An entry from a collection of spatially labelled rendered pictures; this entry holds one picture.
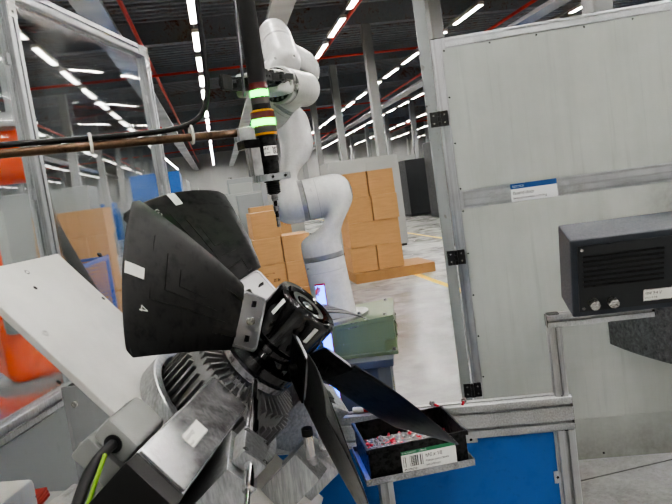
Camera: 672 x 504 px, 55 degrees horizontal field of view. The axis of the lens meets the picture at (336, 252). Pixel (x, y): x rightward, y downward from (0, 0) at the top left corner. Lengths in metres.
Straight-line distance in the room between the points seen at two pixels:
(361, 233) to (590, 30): 6.68
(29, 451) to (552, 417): 1.22
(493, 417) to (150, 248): 0.98
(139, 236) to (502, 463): 1.09
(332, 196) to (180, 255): 0.95
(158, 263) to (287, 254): 7.89
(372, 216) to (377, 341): 7.59
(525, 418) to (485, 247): 1.47
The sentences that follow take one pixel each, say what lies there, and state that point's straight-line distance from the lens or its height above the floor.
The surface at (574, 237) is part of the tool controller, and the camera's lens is 1.51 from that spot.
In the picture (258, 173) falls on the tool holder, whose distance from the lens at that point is 1.16.
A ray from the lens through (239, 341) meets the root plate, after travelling 1.03.
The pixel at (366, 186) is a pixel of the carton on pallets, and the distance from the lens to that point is 9.36.
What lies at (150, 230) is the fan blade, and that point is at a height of 1.39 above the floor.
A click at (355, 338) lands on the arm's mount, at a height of 0.99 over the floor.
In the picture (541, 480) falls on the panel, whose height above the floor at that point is 0.65.
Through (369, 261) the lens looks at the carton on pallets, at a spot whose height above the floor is 0.28.
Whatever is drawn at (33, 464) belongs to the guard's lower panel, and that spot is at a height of 0.87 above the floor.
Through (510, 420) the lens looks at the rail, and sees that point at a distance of 1.62.
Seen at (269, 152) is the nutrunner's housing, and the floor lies 1.49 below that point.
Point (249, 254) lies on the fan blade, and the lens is 1.18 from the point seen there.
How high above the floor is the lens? 1.41
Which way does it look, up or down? 6 degrees down
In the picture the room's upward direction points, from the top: 8 degrees counter-clockwise
